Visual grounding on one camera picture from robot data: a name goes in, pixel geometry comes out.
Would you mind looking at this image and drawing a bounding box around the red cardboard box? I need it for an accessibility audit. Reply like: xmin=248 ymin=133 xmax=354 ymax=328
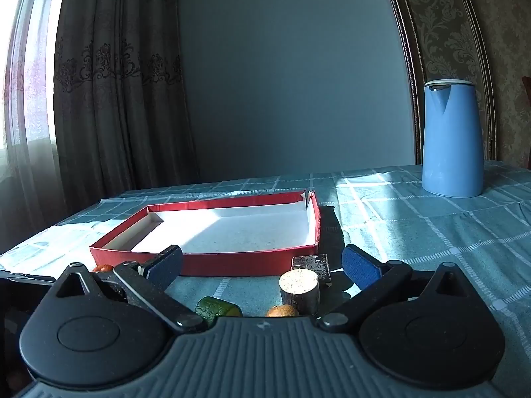
xmin=90 ymin=189 xmax=322 ymax=277

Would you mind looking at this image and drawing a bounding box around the brown patterned curtain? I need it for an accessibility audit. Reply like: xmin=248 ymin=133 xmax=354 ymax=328
xmin=53 ymin=0 xmax=200 ymax=205

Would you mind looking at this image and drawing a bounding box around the green lime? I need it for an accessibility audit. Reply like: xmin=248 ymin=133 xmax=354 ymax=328
xmin=195 ymin=296 xmax=243 ymax=327

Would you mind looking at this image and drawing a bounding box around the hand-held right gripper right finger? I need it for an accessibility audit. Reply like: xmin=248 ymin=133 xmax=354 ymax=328
xmin=316 ymin=244 xmax=474 ymax=334

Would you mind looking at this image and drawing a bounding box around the dark wooden wall moulding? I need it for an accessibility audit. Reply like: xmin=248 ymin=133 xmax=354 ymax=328
xmin=379 ymin=0 xmax=499 ymax=166

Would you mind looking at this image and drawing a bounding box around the sheer white curtain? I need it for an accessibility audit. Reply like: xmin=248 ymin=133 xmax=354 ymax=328
xmin=0 ymin=0 xmax=69 ymax=254

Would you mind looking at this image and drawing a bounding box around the brown wooden cylinder block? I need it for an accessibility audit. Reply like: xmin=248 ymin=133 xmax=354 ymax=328
xmin=279 ymin=269 xmax=321 ymax=316

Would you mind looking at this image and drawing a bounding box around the blue electric kettle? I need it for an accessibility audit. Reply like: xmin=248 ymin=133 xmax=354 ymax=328
xmin=421 ymin=79 xmax=485 ymax=198

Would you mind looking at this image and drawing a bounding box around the checked teal tablecloth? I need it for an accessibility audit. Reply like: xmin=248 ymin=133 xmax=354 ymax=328
xmin=0 ymin=160 xmax=531 ymax=329

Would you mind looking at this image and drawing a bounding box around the dark square block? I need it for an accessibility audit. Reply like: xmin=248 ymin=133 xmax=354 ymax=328
xmin=291 ymin=254 xmax=333 ymax=288

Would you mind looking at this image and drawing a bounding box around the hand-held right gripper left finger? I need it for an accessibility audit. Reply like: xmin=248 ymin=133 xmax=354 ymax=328
xmin=54 ymin=244 xmax=206 ymax=334

